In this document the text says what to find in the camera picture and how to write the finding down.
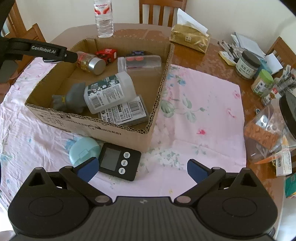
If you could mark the brown cardboard box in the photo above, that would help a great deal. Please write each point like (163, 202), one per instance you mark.
(147, 83)

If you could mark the clear plastic water bottle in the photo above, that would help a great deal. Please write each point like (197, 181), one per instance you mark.
(103, 18)

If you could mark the red toy car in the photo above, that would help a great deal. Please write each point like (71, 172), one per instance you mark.
(108, 55)

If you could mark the clear tube with pink discs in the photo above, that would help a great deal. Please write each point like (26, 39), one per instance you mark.
(138, 62)

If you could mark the white labelled plastic bottle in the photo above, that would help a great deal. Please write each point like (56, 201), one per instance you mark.
(109, 92)

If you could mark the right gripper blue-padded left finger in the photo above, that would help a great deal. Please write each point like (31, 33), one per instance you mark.
(77, 179)

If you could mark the wooden chair at right corner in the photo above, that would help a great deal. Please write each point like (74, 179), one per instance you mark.
(283, 53)

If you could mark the dark-lidded glass jar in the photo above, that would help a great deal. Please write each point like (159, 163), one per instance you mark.
(247, 65)

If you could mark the stack of white papers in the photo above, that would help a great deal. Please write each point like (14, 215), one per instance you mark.
(270, 59)

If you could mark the green-lidded spice jar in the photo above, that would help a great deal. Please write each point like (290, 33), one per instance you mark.
(262, 83)

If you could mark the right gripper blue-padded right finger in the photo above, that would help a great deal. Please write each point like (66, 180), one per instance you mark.
(206, 180)

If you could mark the wooden chair at left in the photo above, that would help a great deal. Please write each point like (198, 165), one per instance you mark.
(11, 18)

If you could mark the gold tissue pack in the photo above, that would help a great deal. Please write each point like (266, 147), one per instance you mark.
(190, 33)

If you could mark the wooden chair at far side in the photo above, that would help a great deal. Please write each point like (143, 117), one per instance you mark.
(167, 7)

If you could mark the grey cat figurine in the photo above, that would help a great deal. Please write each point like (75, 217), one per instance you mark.
(73, 101)

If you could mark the large black-lidded clear jar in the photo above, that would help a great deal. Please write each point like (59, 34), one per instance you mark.
(287, 111)

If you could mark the black digital timer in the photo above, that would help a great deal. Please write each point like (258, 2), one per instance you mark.
(118, 161)

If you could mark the capsule bottle with silver cap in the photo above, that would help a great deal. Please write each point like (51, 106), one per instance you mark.
(90, 63)

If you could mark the pink floral tablecloth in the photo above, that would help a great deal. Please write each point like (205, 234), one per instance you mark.
(200, 117)

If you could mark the yellow sticky note pad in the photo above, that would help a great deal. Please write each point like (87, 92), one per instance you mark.
(225, 56)

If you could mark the clear bag with orange contents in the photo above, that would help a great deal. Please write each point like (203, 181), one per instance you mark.
(267, 134)

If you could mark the dark small toy block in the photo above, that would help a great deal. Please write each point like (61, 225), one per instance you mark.
(138, 53)

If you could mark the light blue round case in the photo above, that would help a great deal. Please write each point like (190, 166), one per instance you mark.
(84, 149)

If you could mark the small white medicine box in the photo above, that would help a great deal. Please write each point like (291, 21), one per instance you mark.
(283, 163)

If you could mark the teal box at edge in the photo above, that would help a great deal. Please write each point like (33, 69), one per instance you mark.
(290, 187)

